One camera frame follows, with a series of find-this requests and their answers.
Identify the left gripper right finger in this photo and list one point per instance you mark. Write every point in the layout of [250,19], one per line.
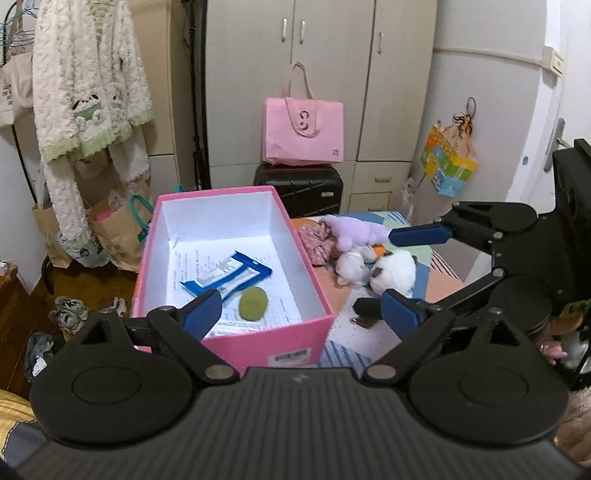
[421,327]

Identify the pair of shoes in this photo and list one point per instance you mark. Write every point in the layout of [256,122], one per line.
[70,314]

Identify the pink cardboard box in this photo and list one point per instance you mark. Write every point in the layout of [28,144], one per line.
[239,244]

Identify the pink paper shopping bag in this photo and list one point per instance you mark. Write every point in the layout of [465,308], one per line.
[302,131]

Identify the right hand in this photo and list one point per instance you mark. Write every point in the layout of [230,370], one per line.
[552,349]

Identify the silver door handle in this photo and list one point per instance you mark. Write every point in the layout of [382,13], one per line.
[556,142]

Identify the colourful hanging gift bag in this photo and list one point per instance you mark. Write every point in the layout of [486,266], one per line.
[449,157]

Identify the canvas tote bag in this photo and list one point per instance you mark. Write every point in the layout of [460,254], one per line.
[16,89]

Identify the blue wet wipes pack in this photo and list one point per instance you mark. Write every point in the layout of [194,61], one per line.
[233,275]

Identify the pink floral fabric item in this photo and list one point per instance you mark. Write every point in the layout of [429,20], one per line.
[319,243]

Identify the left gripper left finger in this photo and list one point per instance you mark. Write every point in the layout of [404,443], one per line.
[182,330]

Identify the purple plush toy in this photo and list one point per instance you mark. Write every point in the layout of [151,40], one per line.
[352,233]

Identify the brown bag teal handles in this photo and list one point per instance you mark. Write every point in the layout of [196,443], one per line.
[123,232]

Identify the white brown plush toy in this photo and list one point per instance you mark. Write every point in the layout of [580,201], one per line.
[395,270]

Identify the cream fluffy cardigan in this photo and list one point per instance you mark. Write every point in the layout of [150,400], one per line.
[90,94]

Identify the wooden side cabinet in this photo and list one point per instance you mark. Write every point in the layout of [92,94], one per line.
[21,316]

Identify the small white plush toy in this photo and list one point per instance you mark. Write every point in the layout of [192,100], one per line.
[352,267]

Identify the beige wardrobe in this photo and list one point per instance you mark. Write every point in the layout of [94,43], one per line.
[373,57]

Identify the brown paper bag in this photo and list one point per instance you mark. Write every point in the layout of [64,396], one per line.
[49,230]

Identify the green soft ball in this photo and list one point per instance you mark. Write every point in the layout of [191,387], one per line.
[253,304]

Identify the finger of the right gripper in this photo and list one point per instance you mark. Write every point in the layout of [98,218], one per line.
[368,308]
[431,234]

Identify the black suitcase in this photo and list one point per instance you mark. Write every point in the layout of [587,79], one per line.
[306,191]

